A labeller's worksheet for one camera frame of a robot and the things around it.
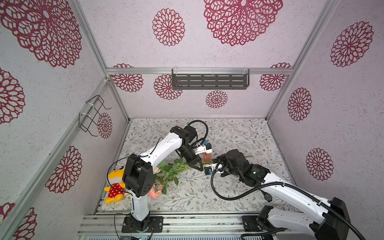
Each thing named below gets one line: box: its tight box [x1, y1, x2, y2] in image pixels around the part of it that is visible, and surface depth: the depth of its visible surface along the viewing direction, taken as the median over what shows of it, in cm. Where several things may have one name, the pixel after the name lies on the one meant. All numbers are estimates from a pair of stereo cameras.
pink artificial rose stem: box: [148, 184, 164, 199], surface depth 65 cm
